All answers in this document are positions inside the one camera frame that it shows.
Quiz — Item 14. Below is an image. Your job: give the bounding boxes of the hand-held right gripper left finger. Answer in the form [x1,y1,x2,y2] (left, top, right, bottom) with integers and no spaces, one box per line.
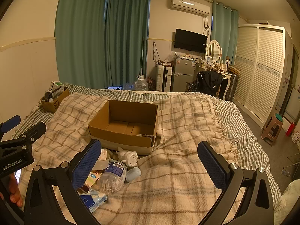
[23,139,102,225]

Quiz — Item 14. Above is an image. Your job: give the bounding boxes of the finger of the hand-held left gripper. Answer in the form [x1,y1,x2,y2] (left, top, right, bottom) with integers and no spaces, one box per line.
[0,121,47,156]
[0,115,21,135]

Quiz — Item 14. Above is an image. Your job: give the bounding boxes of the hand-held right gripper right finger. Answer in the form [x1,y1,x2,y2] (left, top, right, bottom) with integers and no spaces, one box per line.
[197,141,275,225]

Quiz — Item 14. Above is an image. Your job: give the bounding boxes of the white tape roll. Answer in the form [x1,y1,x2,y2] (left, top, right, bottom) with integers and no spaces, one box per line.
[94,148,110,170]

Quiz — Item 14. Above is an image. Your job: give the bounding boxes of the clear cotton swab jar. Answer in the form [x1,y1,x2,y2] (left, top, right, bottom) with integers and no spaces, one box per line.
[97,161,128,195]

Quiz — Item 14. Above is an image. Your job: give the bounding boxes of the blue tissue packet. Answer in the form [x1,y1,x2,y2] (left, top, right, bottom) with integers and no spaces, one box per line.
[79,189,108,213]

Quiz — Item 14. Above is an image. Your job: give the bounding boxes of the white rabbit figurine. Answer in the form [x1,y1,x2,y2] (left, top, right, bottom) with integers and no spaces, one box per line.
[116,147,139,168]

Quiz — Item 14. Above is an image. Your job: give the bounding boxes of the large cardboard box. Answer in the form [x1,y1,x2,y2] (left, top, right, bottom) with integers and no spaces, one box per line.
[88,100,158,155]

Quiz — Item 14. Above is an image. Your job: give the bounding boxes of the small light blue bottle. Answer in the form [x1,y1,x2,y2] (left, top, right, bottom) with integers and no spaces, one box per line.
[126,167,142,183]

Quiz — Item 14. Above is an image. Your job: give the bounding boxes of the person's left hand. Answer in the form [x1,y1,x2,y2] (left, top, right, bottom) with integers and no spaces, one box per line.
[0,174,24,208]

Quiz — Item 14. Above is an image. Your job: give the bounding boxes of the small cardboard box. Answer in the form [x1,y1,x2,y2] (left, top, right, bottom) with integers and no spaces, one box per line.
[40,87,71,113]

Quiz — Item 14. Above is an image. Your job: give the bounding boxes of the beige plaid blanket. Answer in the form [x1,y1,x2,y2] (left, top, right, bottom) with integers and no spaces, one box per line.
[14,92,282,225]

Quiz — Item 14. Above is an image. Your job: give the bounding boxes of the green white carton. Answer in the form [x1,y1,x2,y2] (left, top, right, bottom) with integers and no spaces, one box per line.
[50,81,65,92]

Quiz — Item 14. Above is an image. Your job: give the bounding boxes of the green checked bed sheet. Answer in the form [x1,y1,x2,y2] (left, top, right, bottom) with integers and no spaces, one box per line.
[10,83,282,207]

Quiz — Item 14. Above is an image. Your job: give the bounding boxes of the brown plastic stool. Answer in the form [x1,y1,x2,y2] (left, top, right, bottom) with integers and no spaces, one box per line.
[261,113,284,148]

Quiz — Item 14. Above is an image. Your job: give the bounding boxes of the brown trunk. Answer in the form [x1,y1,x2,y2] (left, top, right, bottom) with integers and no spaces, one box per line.
[226,71,239,100]

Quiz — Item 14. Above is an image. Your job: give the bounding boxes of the black jacket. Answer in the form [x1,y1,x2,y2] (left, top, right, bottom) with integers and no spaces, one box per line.
[189,70,223,96]

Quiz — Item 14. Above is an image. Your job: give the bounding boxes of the white pillow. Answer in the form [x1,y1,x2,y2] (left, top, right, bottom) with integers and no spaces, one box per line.
[274,179,300,225]

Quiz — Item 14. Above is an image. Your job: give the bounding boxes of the red fire extinguisher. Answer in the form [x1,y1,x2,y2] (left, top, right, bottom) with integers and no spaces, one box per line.
[285,122,295,137]

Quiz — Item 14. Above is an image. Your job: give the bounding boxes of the grey small fridge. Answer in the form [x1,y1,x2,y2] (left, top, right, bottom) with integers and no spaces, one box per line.
[172,57,197,92]

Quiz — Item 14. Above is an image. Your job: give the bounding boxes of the clear water jug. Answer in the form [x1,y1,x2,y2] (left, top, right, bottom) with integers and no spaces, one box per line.
[133,74,149,91]

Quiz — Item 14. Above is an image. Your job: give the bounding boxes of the white suitcase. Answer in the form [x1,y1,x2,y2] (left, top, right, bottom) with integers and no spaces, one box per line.
[156,64,173,92]

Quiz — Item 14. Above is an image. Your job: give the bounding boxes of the dark floral bag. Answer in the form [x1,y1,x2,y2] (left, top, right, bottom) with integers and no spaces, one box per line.
[145,77,157,91]

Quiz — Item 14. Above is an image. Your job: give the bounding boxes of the white louvered wardrobe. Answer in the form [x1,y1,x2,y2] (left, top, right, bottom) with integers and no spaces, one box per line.
[231,25,292,129]

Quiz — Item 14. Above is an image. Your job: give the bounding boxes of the wide green curtain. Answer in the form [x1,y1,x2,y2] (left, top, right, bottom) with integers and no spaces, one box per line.
[54,0,109,90]

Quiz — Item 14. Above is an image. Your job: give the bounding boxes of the white oval mirror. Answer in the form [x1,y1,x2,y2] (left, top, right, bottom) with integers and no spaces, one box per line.
[206,40,222,64]

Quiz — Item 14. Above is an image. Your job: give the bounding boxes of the white pole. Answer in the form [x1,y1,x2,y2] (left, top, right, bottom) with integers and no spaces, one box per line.
[140,37,144,75]

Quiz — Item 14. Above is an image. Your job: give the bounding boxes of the narrow light green curtain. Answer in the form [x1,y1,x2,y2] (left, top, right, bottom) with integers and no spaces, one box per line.
[211,1,239,66]

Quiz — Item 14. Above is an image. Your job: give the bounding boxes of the white air conditioner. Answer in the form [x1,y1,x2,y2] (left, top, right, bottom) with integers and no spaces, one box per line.
[170,0,211,17]

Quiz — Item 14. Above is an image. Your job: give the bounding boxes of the wall cables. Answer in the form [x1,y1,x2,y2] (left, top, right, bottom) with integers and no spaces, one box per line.
[152,42,163,64]

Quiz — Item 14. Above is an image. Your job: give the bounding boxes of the black wall television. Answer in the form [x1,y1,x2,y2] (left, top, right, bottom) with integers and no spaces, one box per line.
[174,28,208,53]

